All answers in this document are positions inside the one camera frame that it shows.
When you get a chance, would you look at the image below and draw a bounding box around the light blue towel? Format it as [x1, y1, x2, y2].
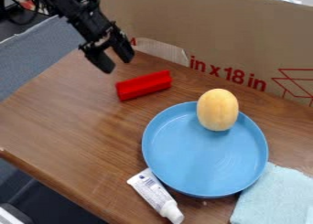
[230, 163, 313, 224]

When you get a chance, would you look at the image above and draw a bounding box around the red rectangular block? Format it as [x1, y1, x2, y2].
[115, 70, 173, 101]

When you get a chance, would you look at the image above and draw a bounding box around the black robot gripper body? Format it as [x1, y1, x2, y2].
[66, 1, 122, 49]

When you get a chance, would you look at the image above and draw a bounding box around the grey fabric panel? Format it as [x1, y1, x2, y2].
[0, 16, 84, 101]

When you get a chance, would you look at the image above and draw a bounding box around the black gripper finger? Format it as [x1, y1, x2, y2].
[109, 31, 135, 63]

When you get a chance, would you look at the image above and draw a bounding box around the yellow potato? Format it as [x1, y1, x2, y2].
[197, 89, 238, 131]

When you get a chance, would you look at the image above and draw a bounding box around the white cream tube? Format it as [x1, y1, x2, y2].
[127, 168, 185, 224]

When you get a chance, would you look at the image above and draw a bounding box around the cardboard box wall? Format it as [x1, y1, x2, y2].
[101, 0, 313, 107]

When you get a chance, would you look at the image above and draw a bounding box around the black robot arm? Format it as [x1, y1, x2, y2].
[0, 0, 135, 73]

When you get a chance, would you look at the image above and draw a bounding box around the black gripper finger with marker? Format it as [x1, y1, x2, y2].
[79, 46, 115, 74]

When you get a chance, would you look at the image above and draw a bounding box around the blue round plate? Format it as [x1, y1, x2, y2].
[142, 101, 269, 198]

